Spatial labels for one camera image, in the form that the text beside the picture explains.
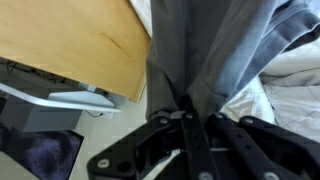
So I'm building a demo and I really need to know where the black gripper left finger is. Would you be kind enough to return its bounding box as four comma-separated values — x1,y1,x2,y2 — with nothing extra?
87,96,217,180

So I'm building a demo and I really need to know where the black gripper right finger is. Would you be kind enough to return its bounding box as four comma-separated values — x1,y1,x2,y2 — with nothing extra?
205,113,320,180

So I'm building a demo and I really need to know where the grey sock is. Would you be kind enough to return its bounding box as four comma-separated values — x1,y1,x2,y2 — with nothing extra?
146,0,320,120

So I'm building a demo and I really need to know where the white bed sheet mattress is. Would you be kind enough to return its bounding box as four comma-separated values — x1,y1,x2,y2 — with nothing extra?
129,0,275,124

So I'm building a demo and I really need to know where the wooden bed footboard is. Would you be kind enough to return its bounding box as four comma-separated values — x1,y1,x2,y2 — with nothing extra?
0,0,150,102

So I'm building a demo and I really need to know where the white crumpled duvet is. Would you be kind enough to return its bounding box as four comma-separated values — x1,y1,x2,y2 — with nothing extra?
259,0,320,143

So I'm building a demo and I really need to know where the white desk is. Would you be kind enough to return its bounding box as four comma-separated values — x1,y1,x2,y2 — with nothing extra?
0,83,120,113

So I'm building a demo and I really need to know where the black computer monitor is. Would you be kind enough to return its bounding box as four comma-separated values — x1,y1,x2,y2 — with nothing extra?
0,96,85,180

